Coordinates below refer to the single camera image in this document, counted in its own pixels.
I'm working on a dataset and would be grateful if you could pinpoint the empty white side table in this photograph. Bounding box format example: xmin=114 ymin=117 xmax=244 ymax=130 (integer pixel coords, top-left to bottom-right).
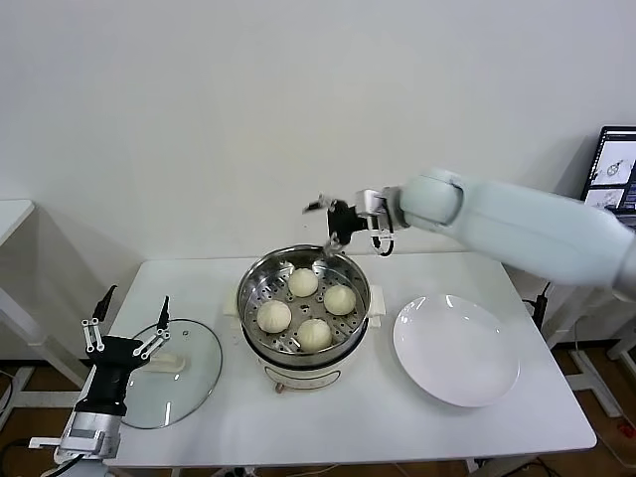
xmin=0 ymin=198 xmax=95 ymax=394

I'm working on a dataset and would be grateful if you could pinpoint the round glass pot lid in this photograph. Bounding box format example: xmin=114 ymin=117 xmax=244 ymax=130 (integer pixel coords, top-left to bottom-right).
xmin=116 ymin=318 xmax=224 ymax=431

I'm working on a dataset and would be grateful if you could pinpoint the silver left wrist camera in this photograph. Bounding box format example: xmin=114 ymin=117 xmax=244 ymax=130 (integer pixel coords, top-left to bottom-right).
xmin=28 ymin=409 xmax=123 ymax=461

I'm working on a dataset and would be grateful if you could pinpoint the black and white laptop cable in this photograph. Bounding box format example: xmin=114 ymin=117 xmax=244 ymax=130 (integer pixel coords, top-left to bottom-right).
xmin=521 ymin=280 xmax=556 ymax=329

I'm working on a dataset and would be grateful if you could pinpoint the stainless steel steamer basket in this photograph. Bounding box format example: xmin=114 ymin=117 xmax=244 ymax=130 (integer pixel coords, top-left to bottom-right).
xmin=236 ymin=242 xmax=372 ymax=364

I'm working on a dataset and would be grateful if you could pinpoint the white steamed baozi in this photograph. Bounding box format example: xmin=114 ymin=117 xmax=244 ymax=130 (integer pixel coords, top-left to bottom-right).
xmin=296 ymin=318 xmax=333 ymax=354
xmin=287 ymin=266 xmax=320 ymax=298
xmin=256 ymin=300 xmax=293 ymax=334
xmin=323 ymin=284 xmax=357 ymax=316

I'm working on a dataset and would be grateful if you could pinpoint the white round plate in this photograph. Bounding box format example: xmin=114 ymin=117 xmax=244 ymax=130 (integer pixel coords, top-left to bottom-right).
xmin=392 ymin=293 xmax=522 ymax=408

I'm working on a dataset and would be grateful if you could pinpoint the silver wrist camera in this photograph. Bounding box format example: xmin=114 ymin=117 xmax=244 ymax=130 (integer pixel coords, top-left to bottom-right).
xmin=355 ymin=187 xmax=401 ymax=257
xmin=28 ymin=409 xmax=123 ymax=461

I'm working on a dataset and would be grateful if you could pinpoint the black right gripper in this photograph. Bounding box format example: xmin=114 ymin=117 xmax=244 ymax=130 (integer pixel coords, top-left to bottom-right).
xmin=301 ymin=195 xmax=372 ymax=258

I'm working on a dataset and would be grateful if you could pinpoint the white side table with laptop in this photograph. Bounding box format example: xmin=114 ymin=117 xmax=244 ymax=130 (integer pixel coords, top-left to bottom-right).
xmin=544 ymin=285 xmax=636 ymax=418

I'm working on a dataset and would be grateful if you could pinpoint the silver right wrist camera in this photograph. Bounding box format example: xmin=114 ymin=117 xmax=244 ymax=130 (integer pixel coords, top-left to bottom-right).
xmin=355 ymin=187 xmax=401 ymax=257

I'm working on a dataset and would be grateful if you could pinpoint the grey open laptop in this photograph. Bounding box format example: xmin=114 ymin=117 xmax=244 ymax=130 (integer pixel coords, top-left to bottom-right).
xmin=583 ymin=125 xmax=636 ymax=215

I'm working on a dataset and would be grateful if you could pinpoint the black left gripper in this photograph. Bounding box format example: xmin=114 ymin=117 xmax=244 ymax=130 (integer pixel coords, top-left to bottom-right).
xmin=81 ymin=284 xmax=173 ymax=406

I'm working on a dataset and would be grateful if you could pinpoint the white electric cooker pot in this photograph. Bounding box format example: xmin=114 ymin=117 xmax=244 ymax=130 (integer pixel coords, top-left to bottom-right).
xmin=222 ymin=285 xmax=387 ymax=397

